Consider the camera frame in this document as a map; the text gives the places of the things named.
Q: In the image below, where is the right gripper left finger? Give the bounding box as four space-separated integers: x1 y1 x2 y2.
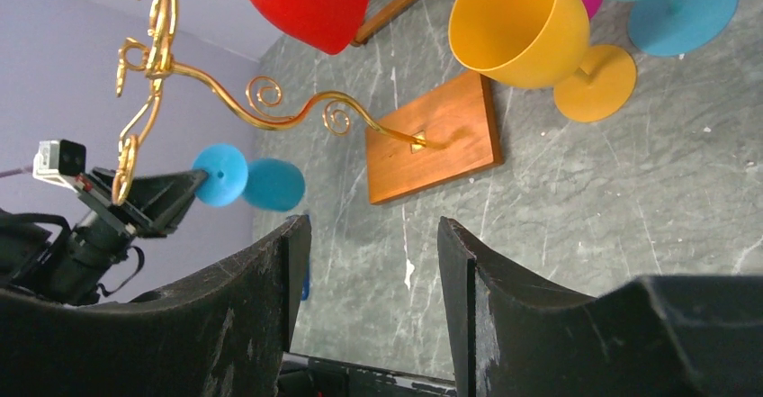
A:
1 218 300 396

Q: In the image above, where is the blue wine glass back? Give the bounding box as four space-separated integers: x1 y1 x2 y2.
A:
192 143 306 212

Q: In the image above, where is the gold wire glass rack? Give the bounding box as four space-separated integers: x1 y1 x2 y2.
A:
111 0 456 205

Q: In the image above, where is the wooden shelf rack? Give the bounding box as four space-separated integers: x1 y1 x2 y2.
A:
351 0 457 48

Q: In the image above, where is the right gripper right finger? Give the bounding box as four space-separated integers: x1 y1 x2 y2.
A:
437 218 762 396

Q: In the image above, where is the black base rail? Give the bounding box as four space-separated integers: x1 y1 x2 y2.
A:
276 353 457 397

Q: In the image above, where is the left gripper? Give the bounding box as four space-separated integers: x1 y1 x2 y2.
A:
50 167 208 299

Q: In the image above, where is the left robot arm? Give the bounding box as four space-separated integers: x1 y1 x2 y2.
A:
1 167 208 306

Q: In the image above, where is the yellow wine glass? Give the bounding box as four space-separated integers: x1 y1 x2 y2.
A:
448 0 638 122

